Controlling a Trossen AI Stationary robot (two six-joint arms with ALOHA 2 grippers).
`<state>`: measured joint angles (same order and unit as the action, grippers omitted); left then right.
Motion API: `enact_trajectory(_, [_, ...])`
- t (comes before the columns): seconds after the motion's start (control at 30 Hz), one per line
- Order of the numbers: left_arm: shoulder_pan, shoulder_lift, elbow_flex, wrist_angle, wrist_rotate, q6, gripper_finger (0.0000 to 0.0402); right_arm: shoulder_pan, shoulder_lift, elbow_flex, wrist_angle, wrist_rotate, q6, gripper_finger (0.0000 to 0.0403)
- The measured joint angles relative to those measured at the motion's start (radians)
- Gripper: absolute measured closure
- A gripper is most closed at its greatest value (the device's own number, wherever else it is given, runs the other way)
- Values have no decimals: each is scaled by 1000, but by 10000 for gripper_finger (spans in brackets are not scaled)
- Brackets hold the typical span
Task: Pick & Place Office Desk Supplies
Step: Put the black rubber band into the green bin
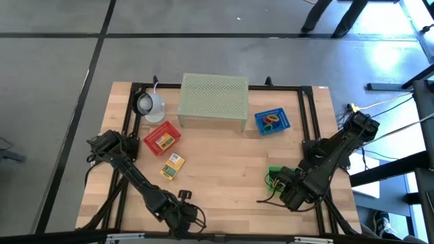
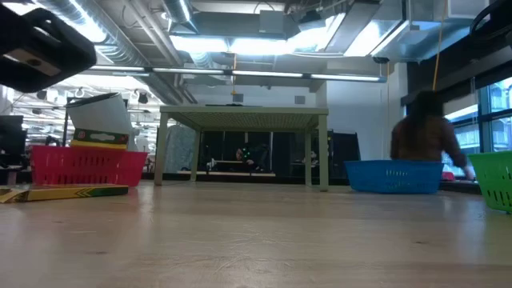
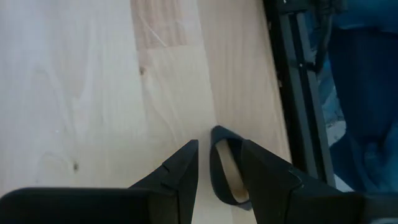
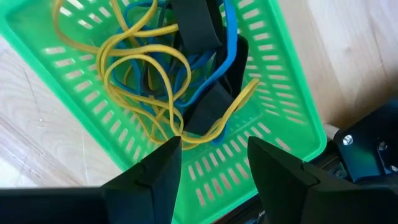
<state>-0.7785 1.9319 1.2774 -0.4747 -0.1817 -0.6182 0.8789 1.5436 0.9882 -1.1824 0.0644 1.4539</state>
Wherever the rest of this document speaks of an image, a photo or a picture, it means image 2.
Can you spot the yellow green crayon box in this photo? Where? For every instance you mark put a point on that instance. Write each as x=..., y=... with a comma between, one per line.
x=60, y=194
x=100, y=138

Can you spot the person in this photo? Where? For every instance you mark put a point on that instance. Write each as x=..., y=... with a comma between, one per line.
x=256, y=156
x=424, y=140

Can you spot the pale green metal riser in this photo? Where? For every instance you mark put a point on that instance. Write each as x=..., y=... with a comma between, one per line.
x=244, y=110

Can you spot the long ceiling light bar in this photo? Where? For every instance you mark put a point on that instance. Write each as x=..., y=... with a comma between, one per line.
x=264, y=74

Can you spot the blue plastic basket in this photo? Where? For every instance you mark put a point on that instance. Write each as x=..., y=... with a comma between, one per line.
x=394, y=178

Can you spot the white cylinder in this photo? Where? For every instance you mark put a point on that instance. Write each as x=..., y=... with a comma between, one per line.
x=100, y=116

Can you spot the red plastic basket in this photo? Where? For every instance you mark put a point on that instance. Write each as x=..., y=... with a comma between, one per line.
x=80, y=168

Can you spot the small red object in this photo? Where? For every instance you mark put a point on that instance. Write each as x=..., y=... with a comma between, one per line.
x=448, y=176

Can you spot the green plastic basket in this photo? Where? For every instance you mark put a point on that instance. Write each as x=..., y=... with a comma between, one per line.
x=494, y=180

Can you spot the black monitor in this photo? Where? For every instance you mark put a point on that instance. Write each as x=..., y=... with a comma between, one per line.
x=12, y=136

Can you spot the silver spiral duct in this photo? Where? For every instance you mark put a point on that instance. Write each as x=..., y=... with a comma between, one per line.
x=132, y=52

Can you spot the silver rectangular duct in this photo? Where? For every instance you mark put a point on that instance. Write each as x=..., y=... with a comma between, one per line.
x=400, y=36

